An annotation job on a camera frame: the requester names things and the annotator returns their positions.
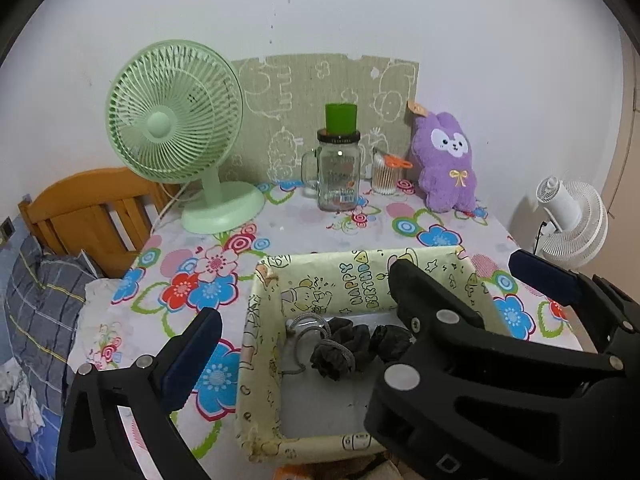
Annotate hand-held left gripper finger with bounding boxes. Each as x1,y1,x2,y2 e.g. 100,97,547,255
55,307,223,480

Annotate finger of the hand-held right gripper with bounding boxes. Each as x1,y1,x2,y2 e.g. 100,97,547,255
508,249,640,376
364,259,640,480

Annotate yellow cartoon printed box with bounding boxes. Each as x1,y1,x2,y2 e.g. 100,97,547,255
235,247,501,463

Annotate white fan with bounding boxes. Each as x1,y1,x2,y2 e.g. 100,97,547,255
535,176,609,267

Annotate small black scrunchie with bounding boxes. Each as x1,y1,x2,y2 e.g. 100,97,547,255
370,325,417,361

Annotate purple plush bunny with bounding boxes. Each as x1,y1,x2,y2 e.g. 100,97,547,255
409,100,478,213

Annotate large black scrunchie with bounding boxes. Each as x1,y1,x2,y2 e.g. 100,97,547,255
310,324,372,382

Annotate grey plaid cloth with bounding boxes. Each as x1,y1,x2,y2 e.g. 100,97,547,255
0,235,103,411

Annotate blue bedsheet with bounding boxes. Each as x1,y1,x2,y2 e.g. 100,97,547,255
0,220,71,466

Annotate floral tablecloth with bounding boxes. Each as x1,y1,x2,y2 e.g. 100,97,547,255
70,180,586,480

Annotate crumpled white cloth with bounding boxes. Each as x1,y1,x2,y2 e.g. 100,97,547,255
0,360,48,443

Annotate clear cotton swab container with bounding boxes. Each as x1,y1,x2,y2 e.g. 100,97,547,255
371,152,407,196

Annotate glass jar mug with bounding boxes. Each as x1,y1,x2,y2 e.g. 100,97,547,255
301,129,362,212

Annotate green desk fan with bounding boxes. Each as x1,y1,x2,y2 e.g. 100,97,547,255
106,39,266,235

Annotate green plastic cup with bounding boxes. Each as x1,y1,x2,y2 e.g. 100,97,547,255
325,103,359,133

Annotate green cartoon printed board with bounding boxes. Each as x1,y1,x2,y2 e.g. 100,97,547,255
230,53,420,186

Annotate grey cord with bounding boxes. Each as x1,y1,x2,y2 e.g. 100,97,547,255
286,332,321,377

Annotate white fan cable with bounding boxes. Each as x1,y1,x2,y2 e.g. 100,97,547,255
150,182,191,241

